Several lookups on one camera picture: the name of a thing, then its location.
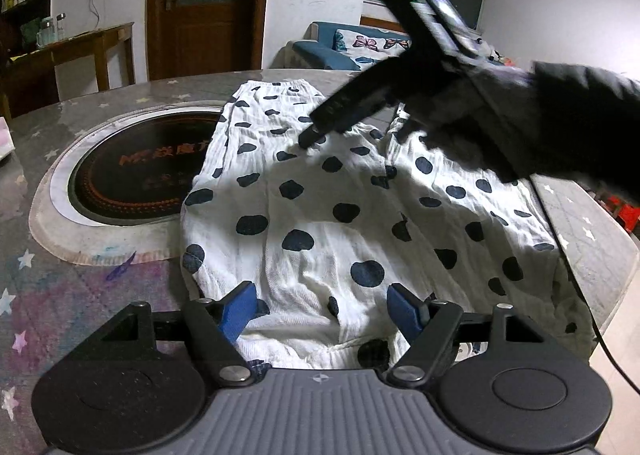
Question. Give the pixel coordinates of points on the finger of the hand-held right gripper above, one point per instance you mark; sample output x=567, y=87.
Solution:
x=350, y=100

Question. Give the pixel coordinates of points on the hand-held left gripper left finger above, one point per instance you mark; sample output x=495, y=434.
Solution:
x=240, y=315

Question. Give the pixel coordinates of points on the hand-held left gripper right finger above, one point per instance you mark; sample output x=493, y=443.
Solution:
x=402, y=310

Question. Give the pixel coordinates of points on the white polka dot pants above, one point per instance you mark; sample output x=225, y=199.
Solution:
x=310, y=195

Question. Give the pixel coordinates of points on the person's right forearm black sleeve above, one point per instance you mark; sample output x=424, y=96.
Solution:
x=560, y=120

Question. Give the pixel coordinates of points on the butterfly print pillow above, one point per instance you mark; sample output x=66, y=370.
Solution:
x=357, y=47
x=397, y=42

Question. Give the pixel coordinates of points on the blue sofa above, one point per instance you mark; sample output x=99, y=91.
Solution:
x=320, y=55

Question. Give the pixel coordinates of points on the grey star print tablecloth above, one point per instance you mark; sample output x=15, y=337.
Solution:
x=125, y=295

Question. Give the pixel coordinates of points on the brown wooden door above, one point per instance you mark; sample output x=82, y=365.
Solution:
x=210, y=35

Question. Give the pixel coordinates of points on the black round induction cooker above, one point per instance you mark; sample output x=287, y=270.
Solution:
x=125, y=175

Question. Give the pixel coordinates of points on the red box on floor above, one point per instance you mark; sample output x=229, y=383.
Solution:
x=625, y=212

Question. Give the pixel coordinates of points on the wooden side table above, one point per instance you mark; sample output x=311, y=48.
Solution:
x=75, y=45

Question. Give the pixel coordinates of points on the pink white box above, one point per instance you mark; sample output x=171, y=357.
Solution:
x=5, y=140

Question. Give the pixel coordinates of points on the glass jar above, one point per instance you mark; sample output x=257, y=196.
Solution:
x=61, y=25
x=46, y=30

